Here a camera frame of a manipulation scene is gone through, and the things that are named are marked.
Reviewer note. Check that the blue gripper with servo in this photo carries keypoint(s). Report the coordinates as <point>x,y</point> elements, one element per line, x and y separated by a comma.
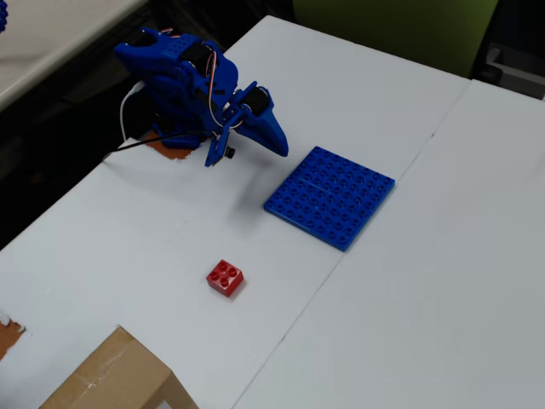
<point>267,124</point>

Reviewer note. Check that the red 2x2 toy block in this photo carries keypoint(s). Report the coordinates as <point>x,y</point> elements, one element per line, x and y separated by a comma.
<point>225,279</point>

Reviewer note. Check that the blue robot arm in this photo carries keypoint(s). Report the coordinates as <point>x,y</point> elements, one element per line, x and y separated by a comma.
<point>170,76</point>

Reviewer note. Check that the blue 8x8 studded plate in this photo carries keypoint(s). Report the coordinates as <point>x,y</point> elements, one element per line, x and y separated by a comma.
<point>328,196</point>

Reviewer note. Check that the white side table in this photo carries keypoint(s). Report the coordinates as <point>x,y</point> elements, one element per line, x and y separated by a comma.
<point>51,42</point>

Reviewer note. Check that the grey chair base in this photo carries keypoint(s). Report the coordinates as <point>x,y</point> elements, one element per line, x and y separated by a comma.
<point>511,64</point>

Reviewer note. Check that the brown cardboard box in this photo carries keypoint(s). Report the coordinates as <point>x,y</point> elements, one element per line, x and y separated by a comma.
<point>115,375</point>

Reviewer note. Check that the blue knobbly object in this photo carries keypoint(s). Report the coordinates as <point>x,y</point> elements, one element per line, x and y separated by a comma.
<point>2,17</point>

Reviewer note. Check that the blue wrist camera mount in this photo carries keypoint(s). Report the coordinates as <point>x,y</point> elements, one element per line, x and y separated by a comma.
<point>215,149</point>

